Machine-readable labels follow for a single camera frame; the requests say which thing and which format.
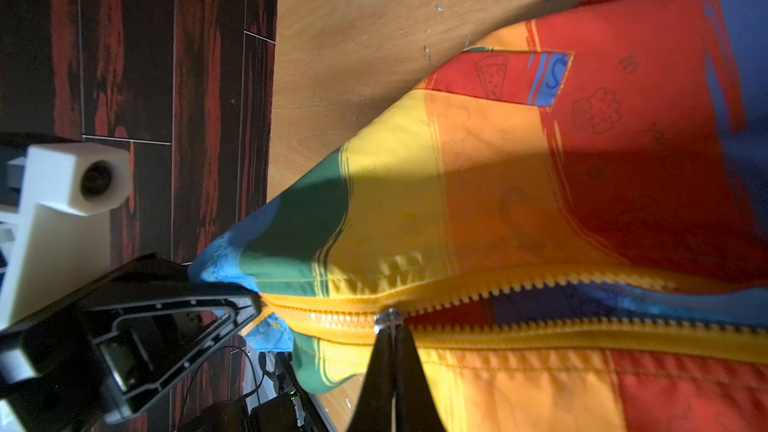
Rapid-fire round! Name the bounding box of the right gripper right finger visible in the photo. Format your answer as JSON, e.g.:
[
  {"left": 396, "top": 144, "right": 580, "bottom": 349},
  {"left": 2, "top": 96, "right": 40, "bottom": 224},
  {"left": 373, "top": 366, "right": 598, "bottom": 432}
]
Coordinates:
[{"left": 393, "top": 325, "right": 446, "bottom": 432}]

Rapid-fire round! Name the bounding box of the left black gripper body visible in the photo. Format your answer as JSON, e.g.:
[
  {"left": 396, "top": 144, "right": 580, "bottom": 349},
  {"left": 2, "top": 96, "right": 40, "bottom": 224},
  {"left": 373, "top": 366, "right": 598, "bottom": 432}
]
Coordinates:
[{"left": 1, "top": 307, "right": 129, "bottom": 431}]

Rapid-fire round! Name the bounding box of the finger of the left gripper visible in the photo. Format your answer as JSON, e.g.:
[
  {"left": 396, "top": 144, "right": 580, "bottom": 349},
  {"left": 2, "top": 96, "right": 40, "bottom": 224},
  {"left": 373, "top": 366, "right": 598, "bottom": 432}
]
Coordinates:
[{"left": 77, "top": 254, "right": 261, "bottom": 424}]

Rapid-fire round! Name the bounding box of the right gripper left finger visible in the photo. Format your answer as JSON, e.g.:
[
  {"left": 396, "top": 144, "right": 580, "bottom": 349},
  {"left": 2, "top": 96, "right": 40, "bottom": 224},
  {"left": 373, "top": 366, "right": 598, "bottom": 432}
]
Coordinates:
[{"left": 347, "top": 327, "right": 395, "bottom": 432}]

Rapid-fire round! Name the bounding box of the rainbow striped hooded jacket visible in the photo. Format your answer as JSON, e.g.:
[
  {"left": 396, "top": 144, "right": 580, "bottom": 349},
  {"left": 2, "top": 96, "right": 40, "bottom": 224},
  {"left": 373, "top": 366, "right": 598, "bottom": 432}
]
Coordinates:
[{"left": 189, "top": 0, "right": 767, "bottom": 431}]

